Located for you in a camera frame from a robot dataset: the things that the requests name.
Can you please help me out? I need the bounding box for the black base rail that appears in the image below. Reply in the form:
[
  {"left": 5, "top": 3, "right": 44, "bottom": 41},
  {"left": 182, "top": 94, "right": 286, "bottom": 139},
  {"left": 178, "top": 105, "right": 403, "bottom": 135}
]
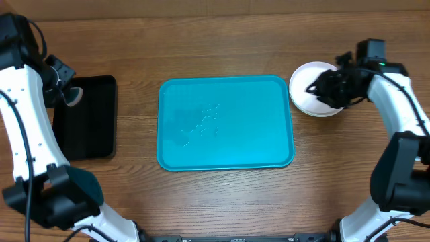
[{"left": 148, "top": 232, "right": 338, "bottom": 242}]

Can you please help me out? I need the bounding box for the green and white sponge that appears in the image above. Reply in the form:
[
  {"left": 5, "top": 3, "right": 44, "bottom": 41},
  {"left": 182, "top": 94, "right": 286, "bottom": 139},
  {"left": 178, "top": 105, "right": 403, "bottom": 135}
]
[{"left": 64, "top": 87, "right": 83, "bottom": 107}]

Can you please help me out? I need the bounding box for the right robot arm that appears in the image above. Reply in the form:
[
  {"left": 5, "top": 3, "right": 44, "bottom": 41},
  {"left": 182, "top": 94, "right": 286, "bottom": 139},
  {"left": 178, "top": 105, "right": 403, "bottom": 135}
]
[{"left": 306, "top": 38, "right": 429, "bottom": 241}]

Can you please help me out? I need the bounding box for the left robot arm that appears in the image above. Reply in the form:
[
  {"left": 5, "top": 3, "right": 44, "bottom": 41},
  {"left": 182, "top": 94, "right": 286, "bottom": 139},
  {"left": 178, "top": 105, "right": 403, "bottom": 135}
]
[{"left": 1, "top": 13, "right": 148, "bottom": 241}]

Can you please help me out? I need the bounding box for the white plate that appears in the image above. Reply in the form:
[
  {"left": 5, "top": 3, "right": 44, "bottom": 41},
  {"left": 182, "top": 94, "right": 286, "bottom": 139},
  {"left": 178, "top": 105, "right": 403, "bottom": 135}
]
[{"left": 288, "top": 60, "right": 345, "bottom": 117}]

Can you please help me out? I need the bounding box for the teal plastic serving tray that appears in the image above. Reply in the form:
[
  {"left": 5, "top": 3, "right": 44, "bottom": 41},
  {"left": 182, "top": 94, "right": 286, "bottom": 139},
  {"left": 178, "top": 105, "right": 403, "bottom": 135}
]
[{"left": 157, "top": 75, "right": 295, "bottom": 171}]

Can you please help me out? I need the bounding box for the black rectangular tray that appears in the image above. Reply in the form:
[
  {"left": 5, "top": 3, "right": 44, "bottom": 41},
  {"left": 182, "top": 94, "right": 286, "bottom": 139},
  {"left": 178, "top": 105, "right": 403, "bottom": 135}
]
[{"left": 52, "top": 75, "right": 118, "bottom": 161}]

